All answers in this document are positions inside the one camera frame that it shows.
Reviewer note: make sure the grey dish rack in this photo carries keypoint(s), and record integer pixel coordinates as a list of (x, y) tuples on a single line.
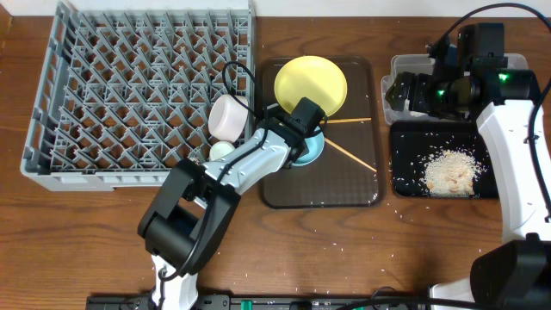
[(124, 95)]

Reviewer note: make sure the clear plastic bin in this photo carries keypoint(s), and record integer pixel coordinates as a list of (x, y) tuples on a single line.
[(462, 95)]

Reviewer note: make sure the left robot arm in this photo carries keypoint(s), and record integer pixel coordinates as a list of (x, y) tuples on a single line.
[(190, 214)]

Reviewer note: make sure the light blue bowl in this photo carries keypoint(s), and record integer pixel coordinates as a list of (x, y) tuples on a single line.
[(314, 148)]

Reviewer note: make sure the dark brown serving tray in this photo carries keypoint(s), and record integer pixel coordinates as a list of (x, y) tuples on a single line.
[(334, 180)]

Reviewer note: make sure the black waste tray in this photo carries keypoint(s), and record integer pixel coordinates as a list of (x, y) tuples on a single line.
[(412, 141)]

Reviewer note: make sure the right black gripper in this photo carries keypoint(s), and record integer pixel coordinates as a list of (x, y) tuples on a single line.
[(421, 83)]

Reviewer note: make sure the wooden chopstick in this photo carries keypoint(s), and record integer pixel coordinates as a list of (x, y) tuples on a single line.
[(349, 120), (349, 155)]

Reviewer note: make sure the yellow plate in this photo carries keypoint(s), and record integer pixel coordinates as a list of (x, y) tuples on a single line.
[(316, 78)]

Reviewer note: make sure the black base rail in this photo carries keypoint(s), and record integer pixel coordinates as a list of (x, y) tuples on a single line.
[(217, 302)]

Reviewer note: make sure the white plastic cup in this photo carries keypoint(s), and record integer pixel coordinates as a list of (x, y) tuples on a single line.
[(220, 149)]

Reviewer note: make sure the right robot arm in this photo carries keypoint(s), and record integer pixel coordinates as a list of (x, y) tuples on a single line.
[(517, 274)]

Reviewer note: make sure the rice and food scraps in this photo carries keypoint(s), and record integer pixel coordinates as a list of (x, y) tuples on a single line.
[(449, 173)]

